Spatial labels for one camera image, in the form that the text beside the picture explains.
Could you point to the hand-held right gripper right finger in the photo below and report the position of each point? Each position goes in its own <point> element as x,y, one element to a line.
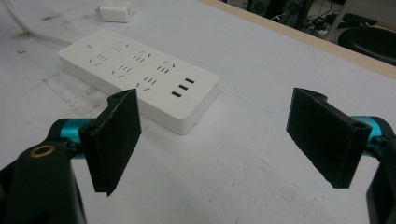
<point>327,137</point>

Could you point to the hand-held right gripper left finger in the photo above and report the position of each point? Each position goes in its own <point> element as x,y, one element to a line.
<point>112,140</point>

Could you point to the white power strip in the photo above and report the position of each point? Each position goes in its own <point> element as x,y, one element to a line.
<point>146,76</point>

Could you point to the black round stool seat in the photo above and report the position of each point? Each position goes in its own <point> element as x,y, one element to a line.
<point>369,42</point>

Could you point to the white charger plug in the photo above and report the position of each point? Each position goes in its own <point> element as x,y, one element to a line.
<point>115,11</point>

